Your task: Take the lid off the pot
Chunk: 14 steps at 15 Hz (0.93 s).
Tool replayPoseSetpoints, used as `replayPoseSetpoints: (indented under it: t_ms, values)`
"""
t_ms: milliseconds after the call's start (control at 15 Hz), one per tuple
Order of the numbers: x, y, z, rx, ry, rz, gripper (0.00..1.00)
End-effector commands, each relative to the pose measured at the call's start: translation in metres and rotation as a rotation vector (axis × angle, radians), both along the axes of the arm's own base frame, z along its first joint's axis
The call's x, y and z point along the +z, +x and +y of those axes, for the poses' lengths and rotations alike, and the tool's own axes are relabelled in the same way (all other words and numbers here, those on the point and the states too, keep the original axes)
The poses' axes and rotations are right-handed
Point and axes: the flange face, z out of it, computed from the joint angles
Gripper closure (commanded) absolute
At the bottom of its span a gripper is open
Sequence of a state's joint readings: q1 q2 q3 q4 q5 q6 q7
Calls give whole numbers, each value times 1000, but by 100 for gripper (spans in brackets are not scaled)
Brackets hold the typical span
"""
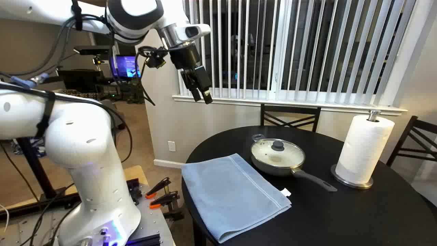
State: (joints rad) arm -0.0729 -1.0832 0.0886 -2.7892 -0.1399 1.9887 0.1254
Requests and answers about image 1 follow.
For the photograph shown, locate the glass pot lid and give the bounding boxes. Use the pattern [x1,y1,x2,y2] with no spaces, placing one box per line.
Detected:
[251,138,304,168]

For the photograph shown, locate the black camera stand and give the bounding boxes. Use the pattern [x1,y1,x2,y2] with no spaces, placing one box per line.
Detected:
[16,138,80,203]

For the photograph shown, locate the lit monitor screen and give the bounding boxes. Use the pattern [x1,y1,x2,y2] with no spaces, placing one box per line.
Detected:
[110,54,140,79]

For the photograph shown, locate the white paper towel roll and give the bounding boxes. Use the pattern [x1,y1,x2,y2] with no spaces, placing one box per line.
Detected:
[335,113,396,186]

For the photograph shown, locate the blue folded towel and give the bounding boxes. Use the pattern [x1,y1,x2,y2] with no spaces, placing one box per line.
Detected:
[181,153,290,243]

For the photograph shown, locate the black orange clamp lower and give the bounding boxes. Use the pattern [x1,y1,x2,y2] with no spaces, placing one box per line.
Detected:
[148,191,180,210]

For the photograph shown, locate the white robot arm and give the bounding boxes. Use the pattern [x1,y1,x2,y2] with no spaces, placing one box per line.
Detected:
[0,0,211,246]

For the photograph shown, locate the black orange clamp upper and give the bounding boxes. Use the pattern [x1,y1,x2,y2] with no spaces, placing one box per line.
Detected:
[144,177,170,199]

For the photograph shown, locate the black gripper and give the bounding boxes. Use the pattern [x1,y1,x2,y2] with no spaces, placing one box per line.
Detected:
[170,43,213,104]

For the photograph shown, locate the black chair right side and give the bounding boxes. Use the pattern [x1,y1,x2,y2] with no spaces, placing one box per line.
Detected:
[386,116,437,166]

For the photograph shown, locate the metal paper towel holder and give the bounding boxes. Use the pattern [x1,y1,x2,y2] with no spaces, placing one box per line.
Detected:
[330,109,382,190]

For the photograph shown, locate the grey frying pan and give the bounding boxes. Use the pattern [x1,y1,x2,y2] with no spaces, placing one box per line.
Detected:
[249,134,335,192]

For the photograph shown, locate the white vertical blinds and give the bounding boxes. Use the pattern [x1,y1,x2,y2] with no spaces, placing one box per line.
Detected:
[181,0,416,105]

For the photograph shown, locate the black chair at window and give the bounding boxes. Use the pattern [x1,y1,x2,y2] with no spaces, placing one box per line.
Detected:
[260,104,320,132]

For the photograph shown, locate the black round table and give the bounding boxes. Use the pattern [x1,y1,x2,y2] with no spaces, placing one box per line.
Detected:
[188,125,437,246]

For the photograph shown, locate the black orange clamp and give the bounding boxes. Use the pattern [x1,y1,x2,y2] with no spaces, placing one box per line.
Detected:
[148,191,180,210]
[144,177,170,199]

